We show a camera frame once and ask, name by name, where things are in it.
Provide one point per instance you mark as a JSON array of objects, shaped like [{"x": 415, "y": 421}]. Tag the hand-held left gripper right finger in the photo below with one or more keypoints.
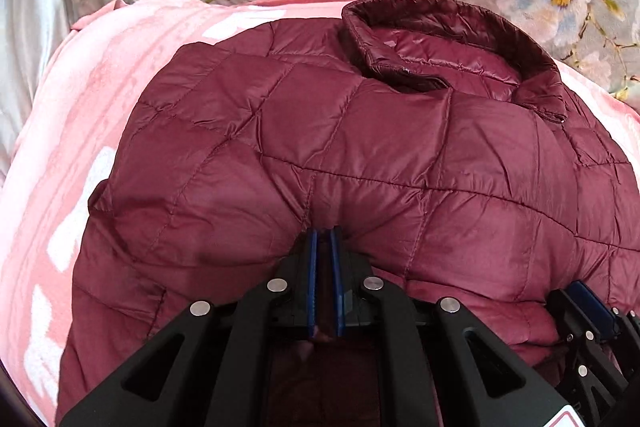
[{"x": 338, "y": 287}]

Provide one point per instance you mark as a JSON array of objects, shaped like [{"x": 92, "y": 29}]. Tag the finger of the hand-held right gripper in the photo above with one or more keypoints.
[
  {"x": 575, "y": 327},
  {"x": 597, "y": 309}
]

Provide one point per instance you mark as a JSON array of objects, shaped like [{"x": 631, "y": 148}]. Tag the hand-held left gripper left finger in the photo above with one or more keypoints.
[{"x": 312, "y": 287}]

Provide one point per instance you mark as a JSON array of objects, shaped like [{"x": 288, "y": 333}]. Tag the maroon quilted puffer jacket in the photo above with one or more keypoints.
[{"x": 280, "y": 147}]

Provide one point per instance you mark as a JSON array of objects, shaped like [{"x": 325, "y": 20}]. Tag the pink printed blanket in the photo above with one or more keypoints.
[{"x": 75, "y": 187}]

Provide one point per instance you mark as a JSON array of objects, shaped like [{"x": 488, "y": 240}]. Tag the silver satin cloth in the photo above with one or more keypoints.
[{"x": 30, "y": 32}]

